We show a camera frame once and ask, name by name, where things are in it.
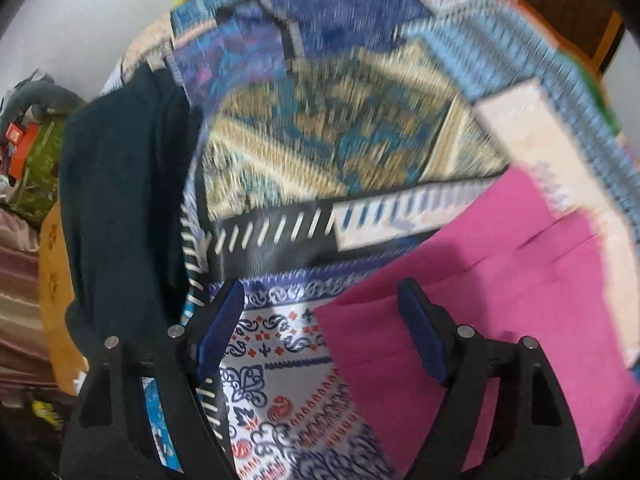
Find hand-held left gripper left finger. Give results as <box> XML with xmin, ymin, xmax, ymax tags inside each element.
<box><xmin>60</xmin><ymin>279</ymin><xmax>247</xmax><ymax>480</ymax></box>

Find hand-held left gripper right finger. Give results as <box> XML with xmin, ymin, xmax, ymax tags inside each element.
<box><xmin>397</xmin><ymin>277</ymin><xmax>589</xmax><ymax>480</ymax></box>

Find pink pants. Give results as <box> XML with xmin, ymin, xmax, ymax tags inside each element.
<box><xmin>312</xmin><ymin>167</ymin><xmax>640</xmax><ymax>471</ymax></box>

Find dark pants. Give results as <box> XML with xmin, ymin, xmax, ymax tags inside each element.
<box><xmin>59</xmin><ymin>62</ymin><xmax>206</xmax><ymax>356</ymax></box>

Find yellow object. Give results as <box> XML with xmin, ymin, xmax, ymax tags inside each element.
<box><xmin>30</xmin><ymin>400</ymin><xmax>66</xmax><ymax>429</ymax></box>

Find striped pink curtain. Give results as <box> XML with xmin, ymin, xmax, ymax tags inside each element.
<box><xmin>0</xmin><ymin>207</ymin><xmax>66</xmax><ymax>391</ymax></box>

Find patchwork bedspread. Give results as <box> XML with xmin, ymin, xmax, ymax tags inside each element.
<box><xmin>100</xmin><ymin>0</ymin><xmax>640</xmax><ymax>480</ymax></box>

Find green storage box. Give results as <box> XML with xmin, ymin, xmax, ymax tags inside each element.
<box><xmin>10</xmin><ymin>115</ymin><xmax>69</xmax><ymax>226</ymax></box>

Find orange box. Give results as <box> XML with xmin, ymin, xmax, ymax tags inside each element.
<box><xmin>5</xmin><ymin>122</ymin><xmax>42</xmax><ymax>181</ymax></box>

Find grey plush toy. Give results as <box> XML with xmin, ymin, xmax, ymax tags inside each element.
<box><xmin>0</xmin><ymin>72</ymin><xmax>86</xmax><ymax>133</ymax></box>

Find wooden door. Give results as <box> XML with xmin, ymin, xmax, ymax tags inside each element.
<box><xmin>517</xmin><ymin>0</ymin><xmax>626</xmax><ymax>74</ymax></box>

